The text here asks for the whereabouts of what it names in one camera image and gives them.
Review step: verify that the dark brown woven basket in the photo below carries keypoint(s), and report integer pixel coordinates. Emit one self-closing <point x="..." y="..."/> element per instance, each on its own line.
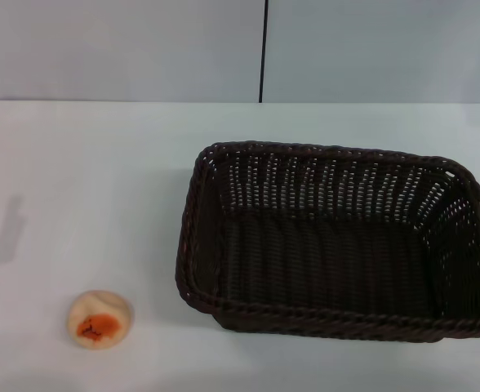
<point x="330" y="261"/>

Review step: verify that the cream bun with orange filling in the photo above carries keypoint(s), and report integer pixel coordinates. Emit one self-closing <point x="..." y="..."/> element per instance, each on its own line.
<point x="101" y="310"/>

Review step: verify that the black vertical wall strip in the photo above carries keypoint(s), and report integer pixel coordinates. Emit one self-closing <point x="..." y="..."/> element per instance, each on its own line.
<point x="263" y="49"/>

